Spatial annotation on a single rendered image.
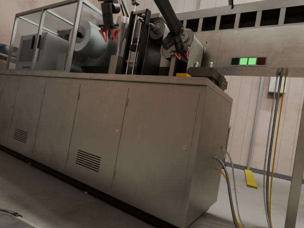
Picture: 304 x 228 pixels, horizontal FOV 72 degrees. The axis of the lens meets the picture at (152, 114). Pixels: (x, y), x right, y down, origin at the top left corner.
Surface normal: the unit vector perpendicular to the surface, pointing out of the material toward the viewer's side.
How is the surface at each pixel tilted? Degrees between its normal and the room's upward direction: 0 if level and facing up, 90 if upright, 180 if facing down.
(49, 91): 90
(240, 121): 90
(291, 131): 90
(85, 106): 90
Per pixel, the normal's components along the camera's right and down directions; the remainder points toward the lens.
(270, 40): -0.53, -0.11
